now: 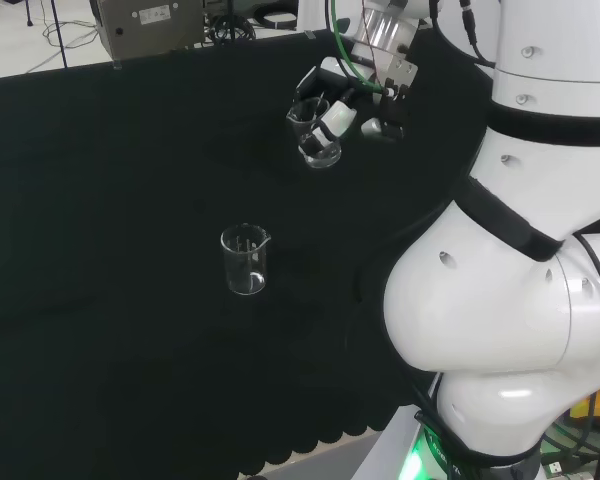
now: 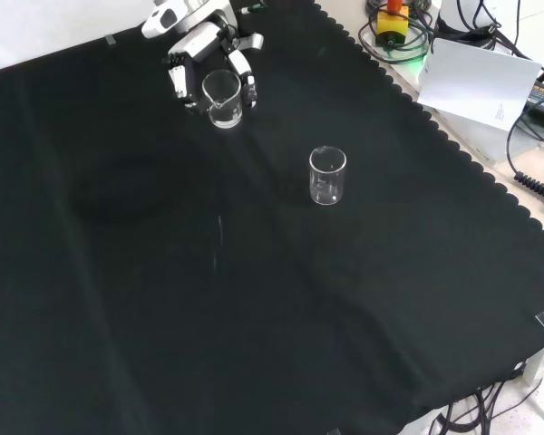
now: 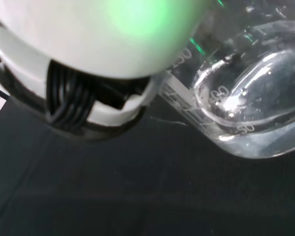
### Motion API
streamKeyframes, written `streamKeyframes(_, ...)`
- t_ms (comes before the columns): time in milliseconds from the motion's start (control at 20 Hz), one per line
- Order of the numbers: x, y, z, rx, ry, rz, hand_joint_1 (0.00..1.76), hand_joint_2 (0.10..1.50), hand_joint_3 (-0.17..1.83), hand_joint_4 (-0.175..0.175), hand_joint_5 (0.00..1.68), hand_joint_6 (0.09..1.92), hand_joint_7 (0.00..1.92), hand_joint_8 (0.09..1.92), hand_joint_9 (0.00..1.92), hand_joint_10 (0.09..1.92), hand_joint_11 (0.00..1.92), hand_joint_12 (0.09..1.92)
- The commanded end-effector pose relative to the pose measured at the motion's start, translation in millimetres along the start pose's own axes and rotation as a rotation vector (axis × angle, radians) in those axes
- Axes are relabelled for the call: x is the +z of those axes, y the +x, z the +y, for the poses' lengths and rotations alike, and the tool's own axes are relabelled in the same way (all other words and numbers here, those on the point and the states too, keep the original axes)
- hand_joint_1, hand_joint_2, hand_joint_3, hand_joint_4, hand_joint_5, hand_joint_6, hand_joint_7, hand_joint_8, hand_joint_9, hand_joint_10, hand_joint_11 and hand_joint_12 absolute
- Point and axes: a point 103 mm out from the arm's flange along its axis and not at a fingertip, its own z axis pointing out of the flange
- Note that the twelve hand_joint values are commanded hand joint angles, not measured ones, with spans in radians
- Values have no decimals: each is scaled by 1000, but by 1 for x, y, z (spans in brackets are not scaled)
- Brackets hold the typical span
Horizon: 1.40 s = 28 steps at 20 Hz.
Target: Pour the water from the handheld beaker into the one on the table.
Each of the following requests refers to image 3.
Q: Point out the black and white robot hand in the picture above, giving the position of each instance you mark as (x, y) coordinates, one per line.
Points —
(93, 39)

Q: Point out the black bench cloth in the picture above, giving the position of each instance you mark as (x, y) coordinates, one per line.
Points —
(137, 191)

